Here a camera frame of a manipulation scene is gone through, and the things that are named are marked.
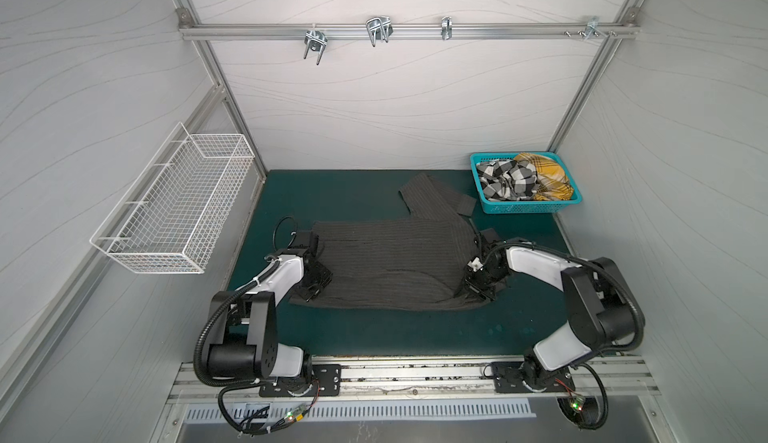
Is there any teal plastic laundry basket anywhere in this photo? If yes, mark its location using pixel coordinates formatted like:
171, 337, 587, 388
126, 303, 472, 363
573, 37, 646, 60
470, 152, 582, 214

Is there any dark grey pinstriped shirt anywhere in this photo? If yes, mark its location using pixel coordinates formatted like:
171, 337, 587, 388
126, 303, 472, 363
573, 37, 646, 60
307, 173, 486, 311

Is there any white slotted vent strip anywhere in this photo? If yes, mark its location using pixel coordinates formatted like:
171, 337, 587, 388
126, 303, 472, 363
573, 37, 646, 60
184, 398, 537, 424

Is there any aluminium top cross rail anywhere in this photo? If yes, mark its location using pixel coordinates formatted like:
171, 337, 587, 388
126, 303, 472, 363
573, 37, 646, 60
180, 20, 641, 41

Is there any metal double hook clamp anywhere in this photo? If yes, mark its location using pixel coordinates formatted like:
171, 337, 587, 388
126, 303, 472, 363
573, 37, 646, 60
365, 15, 393, 47

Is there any small metal ring clamp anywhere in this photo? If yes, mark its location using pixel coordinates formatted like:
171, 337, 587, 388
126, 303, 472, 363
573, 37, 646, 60
441, 16, 453, 41

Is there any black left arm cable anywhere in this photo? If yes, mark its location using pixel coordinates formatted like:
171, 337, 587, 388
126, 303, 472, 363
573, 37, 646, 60
193, 216, 319, 435

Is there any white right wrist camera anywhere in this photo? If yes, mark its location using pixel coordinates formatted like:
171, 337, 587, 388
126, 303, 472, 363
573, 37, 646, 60
467, 257, 484, 273

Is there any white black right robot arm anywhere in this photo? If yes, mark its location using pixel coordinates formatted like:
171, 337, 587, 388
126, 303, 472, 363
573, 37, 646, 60
462, 230, 646, 392

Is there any metal bracket with bolts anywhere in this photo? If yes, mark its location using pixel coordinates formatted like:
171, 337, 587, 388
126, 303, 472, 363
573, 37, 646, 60
564, 16, 618, 41

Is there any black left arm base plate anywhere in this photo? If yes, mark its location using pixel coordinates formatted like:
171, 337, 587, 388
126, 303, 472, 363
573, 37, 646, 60
259, 364, 342, 398

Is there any white wire wall basket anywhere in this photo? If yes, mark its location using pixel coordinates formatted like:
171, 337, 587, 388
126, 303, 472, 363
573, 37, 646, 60
90, 122, 254, 274

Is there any black white checkered shirt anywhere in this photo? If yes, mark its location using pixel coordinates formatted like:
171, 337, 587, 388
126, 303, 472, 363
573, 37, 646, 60
475, 159, 539, 202

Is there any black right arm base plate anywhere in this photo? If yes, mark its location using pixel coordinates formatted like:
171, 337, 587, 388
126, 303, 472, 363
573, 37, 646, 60
490, 360, 575, 394

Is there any metal u-bolt clamp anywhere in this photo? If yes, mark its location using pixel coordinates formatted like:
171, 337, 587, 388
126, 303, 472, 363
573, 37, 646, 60
303, 29, 328, 65

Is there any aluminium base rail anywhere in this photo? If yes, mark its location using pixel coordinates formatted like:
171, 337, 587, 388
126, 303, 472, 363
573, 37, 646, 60
167, 355, 661, 403

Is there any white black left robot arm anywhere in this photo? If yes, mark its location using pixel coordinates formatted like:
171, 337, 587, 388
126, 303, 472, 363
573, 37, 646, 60
192, 231, 332, 392

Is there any yellow plaid shirt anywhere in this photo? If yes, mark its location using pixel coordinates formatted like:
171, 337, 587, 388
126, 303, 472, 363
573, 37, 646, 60
514, 152, 575, 201

